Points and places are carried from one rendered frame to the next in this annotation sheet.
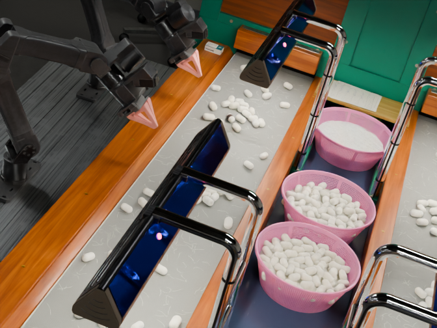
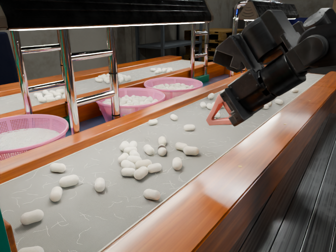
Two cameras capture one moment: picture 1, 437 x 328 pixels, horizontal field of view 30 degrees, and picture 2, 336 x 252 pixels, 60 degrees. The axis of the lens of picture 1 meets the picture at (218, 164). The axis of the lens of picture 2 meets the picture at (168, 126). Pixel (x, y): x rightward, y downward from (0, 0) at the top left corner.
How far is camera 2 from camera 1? 2.93 m
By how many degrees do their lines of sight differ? 121
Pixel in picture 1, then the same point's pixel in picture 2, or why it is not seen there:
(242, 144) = (165, 133)
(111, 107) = (325, 228)
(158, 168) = (256, 120)
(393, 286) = not seen: hidden behind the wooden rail
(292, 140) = (112, 123)
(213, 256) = not seen: hidden behind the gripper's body
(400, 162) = (21, 111)
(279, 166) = (149, 109)
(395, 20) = not seen: outside the picture
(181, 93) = (224, 168)
